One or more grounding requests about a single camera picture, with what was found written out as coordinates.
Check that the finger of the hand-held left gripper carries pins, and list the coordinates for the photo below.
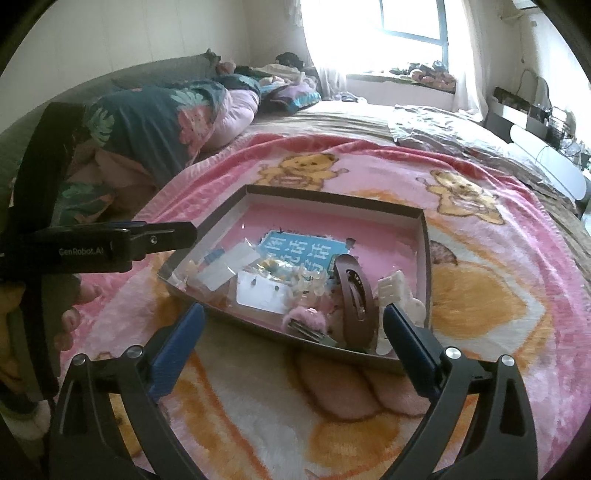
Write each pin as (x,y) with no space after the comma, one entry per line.
(166,236)

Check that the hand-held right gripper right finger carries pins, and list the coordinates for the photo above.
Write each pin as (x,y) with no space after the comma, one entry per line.
(411,350)

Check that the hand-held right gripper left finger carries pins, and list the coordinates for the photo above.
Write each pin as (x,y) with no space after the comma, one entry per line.
(178,350)

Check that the brown hair clip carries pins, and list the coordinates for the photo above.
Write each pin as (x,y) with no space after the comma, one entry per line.
(358,304)

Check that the dark cardboard box pink inside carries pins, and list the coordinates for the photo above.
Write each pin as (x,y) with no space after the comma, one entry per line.
(374,230)

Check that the person's left forearm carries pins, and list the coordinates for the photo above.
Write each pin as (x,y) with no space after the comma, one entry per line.
(25,417)

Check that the clear plastic jewelry bag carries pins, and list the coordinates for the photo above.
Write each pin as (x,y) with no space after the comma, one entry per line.
(221,270)

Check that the person's left hand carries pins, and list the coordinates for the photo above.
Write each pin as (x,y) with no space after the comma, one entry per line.
(74,300)

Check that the white claw hair clip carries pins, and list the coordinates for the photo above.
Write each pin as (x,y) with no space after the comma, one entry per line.
(397,288)

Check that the pink bear printed blanket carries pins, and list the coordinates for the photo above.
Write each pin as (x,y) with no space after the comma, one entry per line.
(485,323)

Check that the white earring card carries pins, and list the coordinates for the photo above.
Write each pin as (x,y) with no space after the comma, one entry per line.
(263,290)

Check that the pink fluffy hair clip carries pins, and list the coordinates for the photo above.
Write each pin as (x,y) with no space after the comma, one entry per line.
(307,318)

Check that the dark floral quilt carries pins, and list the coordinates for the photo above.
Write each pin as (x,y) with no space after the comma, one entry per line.
(152,120)

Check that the cream flower hair clip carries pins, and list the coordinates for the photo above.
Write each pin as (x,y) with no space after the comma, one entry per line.
(311,281)

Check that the blue printed label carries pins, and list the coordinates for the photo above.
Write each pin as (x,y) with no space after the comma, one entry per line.
(295,249)

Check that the purple pillow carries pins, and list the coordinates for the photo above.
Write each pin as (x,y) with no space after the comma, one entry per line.
(295,99)

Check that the grey patterned bedsheet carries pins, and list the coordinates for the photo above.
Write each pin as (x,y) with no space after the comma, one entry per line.
(452,134)

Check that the white rounded bed footboard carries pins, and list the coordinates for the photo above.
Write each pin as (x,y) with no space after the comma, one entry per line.
(549,161)

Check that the white sheer curtain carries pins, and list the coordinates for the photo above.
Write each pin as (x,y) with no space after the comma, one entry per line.
(323,46)

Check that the metal storage rack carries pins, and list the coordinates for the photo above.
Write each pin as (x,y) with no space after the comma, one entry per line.
(531,113)

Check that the clothes on windowsill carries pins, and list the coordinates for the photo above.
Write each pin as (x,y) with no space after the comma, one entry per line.
(427,74)

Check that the window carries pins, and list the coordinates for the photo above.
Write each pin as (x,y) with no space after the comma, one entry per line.
(411,23)

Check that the white air conditioner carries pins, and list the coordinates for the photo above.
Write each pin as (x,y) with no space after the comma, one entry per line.
(526,4)

